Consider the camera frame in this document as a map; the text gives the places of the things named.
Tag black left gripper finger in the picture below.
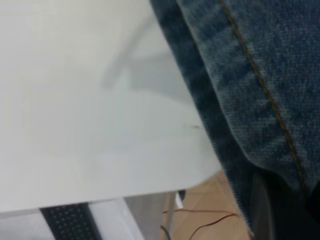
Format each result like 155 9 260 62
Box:
251 173 275 240

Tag blue denim elastic-waist pants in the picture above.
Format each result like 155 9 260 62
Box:
149 0 320 240

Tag thin grey metal pole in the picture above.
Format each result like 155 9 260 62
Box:
166 192 176 240

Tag black perforated panel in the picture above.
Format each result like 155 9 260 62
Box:
39 203 102 240

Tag thin red wire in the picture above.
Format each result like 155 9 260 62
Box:
189 214 237 240
162 209 241 219

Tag thin black floor cable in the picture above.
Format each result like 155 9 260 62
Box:
159 224 171 240

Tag white table frame beam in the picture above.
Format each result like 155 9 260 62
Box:
88 196 145 240

